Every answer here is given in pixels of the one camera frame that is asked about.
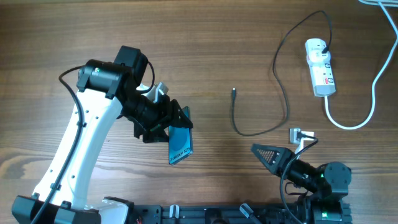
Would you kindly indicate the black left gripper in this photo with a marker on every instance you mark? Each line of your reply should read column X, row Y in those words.
column 166, row 116

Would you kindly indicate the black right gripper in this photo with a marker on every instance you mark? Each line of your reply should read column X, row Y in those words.
column 286, row 158

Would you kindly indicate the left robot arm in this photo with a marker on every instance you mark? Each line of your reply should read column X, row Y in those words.
column 105, row 92

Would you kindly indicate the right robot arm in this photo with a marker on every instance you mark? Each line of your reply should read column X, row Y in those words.
column 326, row 187

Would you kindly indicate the white USB charger plug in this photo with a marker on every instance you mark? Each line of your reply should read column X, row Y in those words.
column 316, row 57

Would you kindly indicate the white power strip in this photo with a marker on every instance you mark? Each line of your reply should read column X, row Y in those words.
column 323, row 82

